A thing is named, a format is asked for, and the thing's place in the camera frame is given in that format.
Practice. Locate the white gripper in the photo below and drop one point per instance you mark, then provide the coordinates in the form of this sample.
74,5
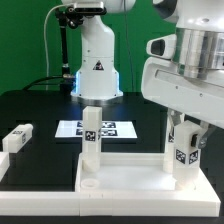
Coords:
201,99

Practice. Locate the white desk top tray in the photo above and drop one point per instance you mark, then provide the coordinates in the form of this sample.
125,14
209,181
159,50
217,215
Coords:
138,174

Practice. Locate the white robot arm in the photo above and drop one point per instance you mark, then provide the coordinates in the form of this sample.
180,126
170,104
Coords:
184,71

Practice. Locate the white L-shaped fence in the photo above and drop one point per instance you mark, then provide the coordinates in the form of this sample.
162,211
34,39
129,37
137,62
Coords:
13,203

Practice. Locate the fiducial marker sheet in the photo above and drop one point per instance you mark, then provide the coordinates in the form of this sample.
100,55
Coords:
110,129

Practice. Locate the camera on stand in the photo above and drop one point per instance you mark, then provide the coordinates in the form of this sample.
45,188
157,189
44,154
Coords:
87,8

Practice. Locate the black camera stand pole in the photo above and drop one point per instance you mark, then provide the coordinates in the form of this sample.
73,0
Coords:
65,20

